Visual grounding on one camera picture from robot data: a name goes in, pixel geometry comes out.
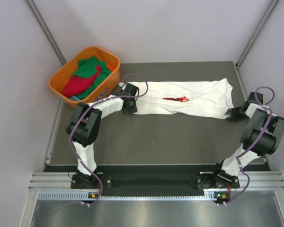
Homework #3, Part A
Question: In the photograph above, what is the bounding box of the white t-shirt red print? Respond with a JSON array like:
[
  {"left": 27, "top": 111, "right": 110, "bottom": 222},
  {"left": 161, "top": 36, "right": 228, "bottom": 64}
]
[{"left": 130, "top": 78, "right": 234, "bottom": 119}]

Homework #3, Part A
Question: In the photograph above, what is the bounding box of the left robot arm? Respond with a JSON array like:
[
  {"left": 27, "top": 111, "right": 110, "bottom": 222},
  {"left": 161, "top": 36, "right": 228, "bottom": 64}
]
[{"left": 67, "top": 83, "right": 140, "bottom": 188}]

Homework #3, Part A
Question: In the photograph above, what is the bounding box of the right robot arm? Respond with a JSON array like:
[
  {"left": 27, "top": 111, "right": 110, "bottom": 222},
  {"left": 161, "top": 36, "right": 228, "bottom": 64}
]
[{"left": 211, "top": 91, "right": 284, "bottom": 188}]

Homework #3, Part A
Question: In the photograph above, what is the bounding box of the orange plastic basket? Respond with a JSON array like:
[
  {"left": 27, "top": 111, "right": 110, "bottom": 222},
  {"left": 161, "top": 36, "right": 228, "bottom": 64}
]
[{"left": 49, "top": 46, "right": 121, "bottom": 108}]

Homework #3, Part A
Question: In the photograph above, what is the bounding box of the light blue t-shirt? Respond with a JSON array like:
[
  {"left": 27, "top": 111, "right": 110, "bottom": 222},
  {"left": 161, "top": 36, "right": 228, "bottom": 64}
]
[{"left": 69, "top": 96, "right": 81, "bottom": 102}]

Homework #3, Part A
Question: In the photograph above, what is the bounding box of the green t-shirt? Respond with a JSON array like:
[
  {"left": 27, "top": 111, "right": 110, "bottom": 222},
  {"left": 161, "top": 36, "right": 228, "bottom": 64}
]
[{"left": 71, "top": 56, "right": 114, "bottom": 100}]

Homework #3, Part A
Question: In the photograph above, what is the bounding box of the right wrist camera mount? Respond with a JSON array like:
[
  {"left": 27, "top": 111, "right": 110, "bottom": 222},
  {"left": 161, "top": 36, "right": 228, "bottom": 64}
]
[{"left": 245, "top": 92, "right": 266, "bottom": 118}]

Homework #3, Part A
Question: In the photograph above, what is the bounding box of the aluminium frame rail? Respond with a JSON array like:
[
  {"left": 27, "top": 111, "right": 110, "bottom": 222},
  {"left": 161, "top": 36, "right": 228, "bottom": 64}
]
[{"left": 28, "top": 171, "right": 284, "bottom": 191}]

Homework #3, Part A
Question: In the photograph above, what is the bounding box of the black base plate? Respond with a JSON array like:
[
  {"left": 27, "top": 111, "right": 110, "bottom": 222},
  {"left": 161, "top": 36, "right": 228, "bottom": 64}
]
[{"left": 71, "top": 172, "right": 239, "bottom": 191}]

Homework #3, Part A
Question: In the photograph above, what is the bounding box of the grey cable duct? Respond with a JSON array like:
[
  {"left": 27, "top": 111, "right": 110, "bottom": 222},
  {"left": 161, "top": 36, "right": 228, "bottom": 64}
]
[{"left": 38, "top": 191, "right": 228, "bottom": 201}]

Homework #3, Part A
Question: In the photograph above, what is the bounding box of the right corner frame post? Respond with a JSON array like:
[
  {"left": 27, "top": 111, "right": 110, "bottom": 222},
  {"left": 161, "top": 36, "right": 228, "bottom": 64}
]
[{"left": 235, "top": 0, "right": 280, "bottom": 70}]

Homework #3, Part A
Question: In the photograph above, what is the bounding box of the corner frame post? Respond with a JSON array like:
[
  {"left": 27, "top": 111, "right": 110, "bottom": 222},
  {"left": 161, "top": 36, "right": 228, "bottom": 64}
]
[
  {"left": 24, "top": 0, "right": 67, "bottom": 65},
  {"left": 235, "top": 0, "right": 280, "bottom": 70}
]

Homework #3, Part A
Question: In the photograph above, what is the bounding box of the left corner frame post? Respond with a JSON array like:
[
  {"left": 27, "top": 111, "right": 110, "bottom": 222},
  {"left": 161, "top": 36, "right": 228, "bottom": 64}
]
[{"left": 24, "top": 0, "right": 67, "bottom": 65}]

